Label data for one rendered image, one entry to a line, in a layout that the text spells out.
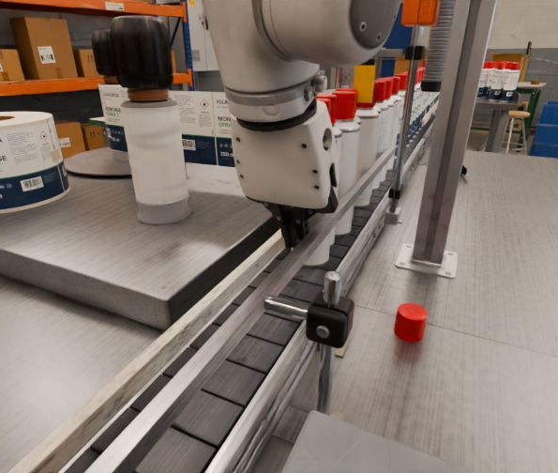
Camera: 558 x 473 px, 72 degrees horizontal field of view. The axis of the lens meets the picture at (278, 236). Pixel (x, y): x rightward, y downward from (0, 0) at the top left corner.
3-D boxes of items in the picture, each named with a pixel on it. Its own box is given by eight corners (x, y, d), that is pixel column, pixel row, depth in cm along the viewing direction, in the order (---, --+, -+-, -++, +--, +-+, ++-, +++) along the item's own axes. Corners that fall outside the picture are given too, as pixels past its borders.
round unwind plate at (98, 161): (129, 144, 117) (128, 140, 117) (214, 154, 106) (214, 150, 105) (35, 169, 92) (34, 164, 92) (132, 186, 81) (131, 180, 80)
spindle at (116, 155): (129, 151, 104) (110, 31, 91) (156, 154, 100) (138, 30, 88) (103, 159, 96) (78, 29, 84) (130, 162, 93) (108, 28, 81)
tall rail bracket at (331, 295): (269, 399, 37) (267, 247, 30) (342, 427, 34) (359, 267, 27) (254, 425, 34) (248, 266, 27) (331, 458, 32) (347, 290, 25)
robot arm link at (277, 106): (337, 53, 34) (339, 87, 36) (248, 53, 37) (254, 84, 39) (303, 97, 29) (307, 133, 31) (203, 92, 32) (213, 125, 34)
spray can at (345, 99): (336, 221, 63) (345, 89, 55) (357, 233, 59) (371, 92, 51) (310, 229, 61) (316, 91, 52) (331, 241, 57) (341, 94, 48)
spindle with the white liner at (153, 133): (161, 203, 72) (136, 19, 59) (201, 209, 68) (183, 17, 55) (126, 220, 64) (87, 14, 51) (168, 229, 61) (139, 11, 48)
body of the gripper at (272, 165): (341, 80, 35) (344, 181, 42) (243, 77, 39) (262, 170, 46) (313, 120, 30) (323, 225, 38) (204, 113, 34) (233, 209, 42)
